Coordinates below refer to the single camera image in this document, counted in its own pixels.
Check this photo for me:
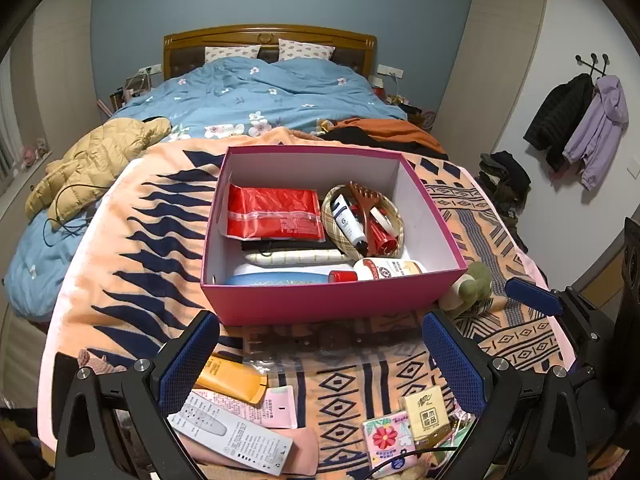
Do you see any white striped pouch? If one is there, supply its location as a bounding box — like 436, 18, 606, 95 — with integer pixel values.
244, 248, 353, 265

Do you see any thin black cable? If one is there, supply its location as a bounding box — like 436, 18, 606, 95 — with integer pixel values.
42, 160, 112, 235
365, 446, 461, 480

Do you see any pink plush toy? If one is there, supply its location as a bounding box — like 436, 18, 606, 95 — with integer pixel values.
20, 140, 53, 167

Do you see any red cylinder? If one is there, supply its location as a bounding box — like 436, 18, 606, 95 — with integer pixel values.
370, 225, 401, 256

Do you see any pink cardboard box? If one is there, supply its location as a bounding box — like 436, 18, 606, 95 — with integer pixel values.
200, 146, 468, 327

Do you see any orange garment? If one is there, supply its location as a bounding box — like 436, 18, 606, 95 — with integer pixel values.
320, 117, 448, 161

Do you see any dark clothes pile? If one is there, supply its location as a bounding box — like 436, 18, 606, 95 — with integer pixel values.
475, 151, 532, 256

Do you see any woven plaid basket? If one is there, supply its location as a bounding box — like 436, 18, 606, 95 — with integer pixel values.
321, 185, 405, 261

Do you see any spotted white pillow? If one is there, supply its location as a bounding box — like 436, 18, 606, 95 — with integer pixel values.
204, 45, 262, 63
278, 39, 335, 62

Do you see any black coat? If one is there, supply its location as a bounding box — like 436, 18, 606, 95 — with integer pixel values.
523, 73, 596, 173

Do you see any beige puffer jacket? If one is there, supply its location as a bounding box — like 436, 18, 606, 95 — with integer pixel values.
25, 117, 173, 221

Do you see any beige tissue pack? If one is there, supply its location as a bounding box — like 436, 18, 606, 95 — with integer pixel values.
404, 387, 451, 442

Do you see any plush toy with brown scarf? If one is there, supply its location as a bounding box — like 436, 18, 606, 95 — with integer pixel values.
439, 261, 493, 318

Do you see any white cream tube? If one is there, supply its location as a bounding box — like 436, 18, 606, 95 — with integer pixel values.
331, 195, 370, 253

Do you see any orange printed blanket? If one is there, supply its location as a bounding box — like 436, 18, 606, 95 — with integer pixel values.
37, 127, 591, 480

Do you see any flower print tissue pack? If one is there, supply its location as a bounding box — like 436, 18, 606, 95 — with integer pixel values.
362, 410, 417, 466

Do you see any bedside table clutter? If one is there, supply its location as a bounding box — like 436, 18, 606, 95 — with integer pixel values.
107, 67, 156, 111
370, 75, 437, 131

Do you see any black coat hook rack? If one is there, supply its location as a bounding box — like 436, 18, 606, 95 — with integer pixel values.
575, 52, 611, 79

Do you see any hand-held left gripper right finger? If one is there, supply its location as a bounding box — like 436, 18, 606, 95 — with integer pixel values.
421, 308, 592, 480

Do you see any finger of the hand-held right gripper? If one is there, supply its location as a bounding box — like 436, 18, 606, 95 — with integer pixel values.
504, 277, 621, 361

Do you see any white remote control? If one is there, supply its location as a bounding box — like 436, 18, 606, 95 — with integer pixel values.
167, 391, 293, 475

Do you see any brown rake-shaped comb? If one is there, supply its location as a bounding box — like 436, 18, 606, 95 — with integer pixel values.
347, 181, 383, 251

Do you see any blue floral duvet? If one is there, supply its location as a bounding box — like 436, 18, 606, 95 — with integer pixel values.
5, 57, 408, 318

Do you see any blue bottle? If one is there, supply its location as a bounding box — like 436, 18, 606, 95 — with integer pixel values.
225, 270, 333, 286

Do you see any wooden bed headboard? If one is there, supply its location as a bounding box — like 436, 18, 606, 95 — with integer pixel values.
162, 23, 377, 82

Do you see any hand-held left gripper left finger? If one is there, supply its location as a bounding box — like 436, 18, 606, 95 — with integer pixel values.
52, 310, 221, 480

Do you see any orange tube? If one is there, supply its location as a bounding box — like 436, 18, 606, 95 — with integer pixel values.
194, 355, 268, 406

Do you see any white tape roll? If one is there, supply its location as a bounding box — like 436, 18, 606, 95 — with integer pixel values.
370, 205, 397, 233

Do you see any red plastic packet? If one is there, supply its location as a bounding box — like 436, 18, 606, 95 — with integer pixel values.
226, 183, 327, 242

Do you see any purple jacket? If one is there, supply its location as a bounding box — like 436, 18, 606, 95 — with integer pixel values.
562, 75, 629, 191

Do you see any white bottle with red cap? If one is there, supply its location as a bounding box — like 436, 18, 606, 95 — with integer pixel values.
328, 258, 428, 282

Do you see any beige wardrobe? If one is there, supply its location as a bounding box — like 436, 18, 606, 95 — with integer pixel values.
30, 0, 108, 161
435, 0, 551, 126

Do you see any pink card packet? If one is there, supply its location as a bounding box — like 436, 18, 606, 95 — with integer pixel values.
250, 385, 296, 428

